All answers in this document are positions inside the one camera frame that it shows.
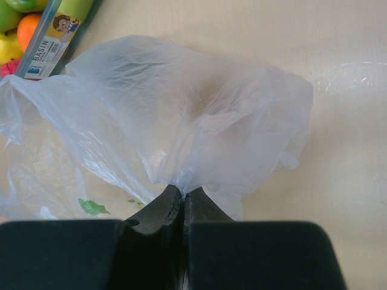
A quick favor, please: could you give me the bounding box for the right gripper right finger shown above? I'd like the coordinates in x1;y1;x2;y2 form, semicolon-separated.
184;188;347;289

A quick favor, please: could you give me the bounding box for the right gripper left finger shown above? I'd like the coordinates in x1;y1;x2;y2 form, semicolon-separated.
1;185;183;289

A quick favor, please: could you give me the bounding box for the clear plastic bag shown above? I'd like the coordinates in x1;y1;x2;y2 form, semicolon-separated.
1;36;313;221

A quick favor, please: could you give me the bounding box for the yellow toy pear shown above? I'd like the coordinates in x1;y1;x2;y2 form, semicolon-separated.
0;30;24;65

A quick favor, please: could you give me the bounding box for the green fruit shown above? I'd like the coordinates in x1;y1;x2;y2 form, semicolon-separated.
0;0;23;33

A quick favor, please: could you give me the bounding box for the brown kiwi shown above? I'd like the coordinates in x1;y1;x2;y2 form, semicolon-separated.
186;76;229;123

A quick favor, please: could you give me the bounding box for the orange toy fruit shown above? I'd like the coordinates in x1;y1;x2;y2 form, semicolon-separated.
17;13;41;53

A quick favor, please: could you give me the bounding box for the red toy strawberry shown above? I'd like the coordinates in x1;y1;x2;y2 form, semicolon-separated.
1;59;21;77

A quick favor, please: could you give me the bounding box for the grey-green plastic basin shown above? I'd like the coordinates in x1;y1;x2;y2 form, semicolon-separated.
15;1;102;80

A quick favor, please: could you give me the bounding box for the yellow toy mango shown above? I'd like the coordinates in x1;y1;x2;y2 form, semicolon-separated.
58;0;94;22

